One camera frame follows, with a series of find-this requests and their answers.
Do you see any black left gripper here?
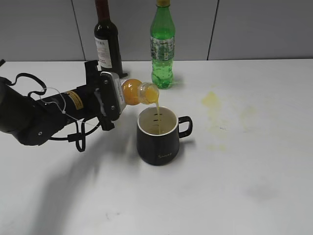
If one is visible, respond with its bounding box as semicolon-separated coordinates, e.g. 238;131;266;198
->
84;60;128;131

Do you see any orange juice bottle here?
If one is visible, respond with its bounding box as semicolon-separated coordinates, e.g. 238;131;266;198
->
113;79;159;108

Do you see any black mug white interior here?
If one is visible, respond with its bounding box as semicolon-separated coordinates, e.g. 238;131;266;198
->
136;107;193;166

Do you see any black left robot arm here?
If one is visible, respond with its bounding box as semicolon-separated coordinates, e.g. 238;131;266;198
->
0;61;126;152

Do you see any dark red wine bottle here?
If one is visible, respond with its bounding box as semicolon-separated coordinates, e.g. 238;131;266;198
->
94;0;124;74

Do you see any green soda bottle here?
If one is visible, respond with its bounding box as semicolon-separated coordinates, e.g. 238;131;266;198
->
150;0;176;89

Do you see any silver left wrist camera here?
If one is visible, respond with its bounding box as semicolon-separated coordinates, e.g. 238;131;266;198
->
99;71;126;121

